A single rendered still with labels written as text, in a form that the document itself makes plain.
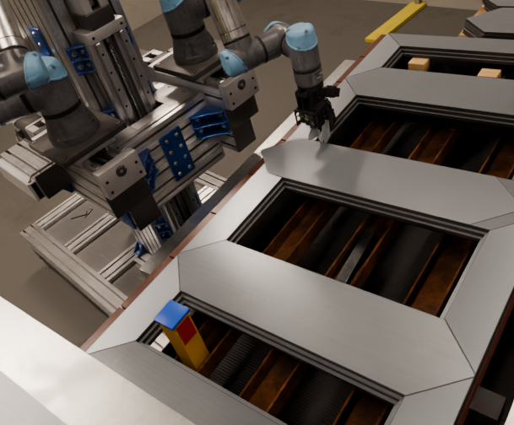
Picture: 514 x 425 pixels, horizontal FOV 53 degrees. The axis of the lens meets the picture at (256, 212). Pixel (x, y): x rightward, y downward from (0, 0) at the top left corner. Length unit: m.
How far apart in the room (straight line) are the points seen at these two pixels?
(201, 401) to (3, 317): 0.42
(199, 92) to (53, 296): 1.43
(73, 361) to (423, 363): 0.62
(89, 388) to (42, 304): 1.90
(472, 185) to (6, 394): 1.08
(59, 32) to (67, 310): 1.42
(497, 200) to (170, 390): 0.84
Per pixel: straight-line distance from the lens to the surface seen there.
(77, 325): 2.60
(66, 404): 0.93
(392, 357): 1.05
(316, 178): 1.44
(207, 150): 1.88
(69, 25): 1.75
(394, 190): 1.36
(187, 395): 1.09
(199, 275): 1.27
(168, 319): 1.17
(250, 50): 1.41
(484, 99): 1.68
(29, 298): 2.89
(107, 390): 0.91
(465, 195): 1.34
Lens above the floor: 1.74
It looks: 40 degrees down
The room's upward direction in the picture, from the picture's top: 18 degrees counter-clockwise
